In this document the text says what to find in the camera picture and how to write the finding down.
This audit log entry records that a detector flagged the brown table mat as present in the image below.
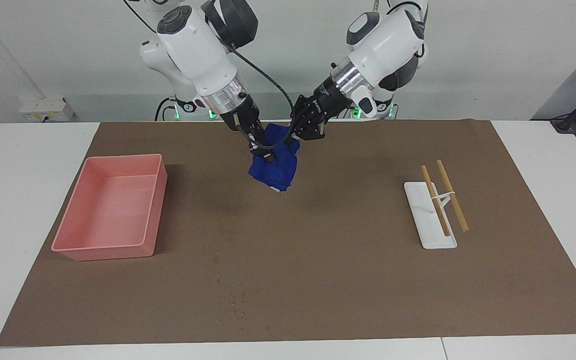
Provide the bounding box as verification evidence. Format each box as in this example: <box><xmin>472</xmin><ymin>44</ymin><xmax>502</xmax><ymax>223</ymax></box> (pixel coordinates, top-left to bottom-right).
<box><xmin>0</xmin><ymin>119</ymin><xmax>576</xmax><ymax>347</ymax></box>

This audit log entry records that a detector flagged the pink plastic bin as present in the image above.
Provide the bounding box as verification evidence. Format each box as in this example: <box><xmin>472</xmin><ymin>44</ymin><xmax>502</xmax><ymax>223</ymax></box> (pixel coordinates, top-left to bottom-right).
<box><xmin>51</xmin><ymin>153</ymin><xmax>168</xmax><ymax>262</ymax></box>

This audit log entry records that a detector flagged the blue towel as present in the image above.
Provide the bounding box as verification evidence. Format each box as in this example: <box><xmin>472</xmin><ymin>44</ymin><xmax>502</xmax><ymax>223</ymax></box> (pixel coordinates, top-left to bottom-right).
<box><xmin>248</xmin><ymin>123</ymin><xmax>302</xmax><ymax>194</ymax></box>

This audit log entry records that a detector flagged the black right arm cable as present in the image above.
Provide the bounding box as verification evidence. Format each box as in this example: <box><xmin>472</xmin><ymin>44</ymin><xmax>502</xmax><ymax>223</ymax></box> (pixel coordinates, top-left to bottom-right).
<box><xmin>122</xmin><ymin>0</ymin><xmax>297</xmax><ymax>150</ymax></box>

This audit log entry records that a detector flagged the black right base cable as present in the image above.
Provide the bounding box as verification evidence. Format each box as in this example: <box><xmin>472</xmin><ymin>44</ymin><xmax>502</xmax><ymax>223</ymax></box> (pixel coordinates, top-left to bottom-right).
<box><xmin>155</xmin><ymin>97</ymin><xmax>177</xmax><ymax>122</ymax></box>

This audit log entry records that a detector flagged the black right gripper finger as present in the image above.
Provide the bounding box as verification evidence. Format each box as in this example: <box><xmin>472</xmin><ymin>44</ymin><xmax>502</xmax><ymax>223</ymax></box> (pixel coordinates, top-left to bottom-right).
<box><xmin>251</xmin><ymin>122</ymin><xmax>277</xmax><ymax>164</ymax></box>
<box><xmin>239</xmin><ymin>127</ymin><xmax>261</xmax><ymax>153</ymax></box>

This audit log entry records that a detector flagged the wooden rack rod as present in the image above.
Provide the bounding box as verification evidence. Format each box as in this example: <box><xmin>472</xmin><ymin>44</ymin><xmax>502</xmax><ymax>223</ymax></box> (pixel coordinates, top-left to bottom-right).
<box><xmin>421</xmin><ymin>165</ymin><xmax>451</xmax><ymax>237</ymax></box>
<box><xmin>436</xmin><ymin>160</ymin><xmax>470</xmax><ymax>233</ymax></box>

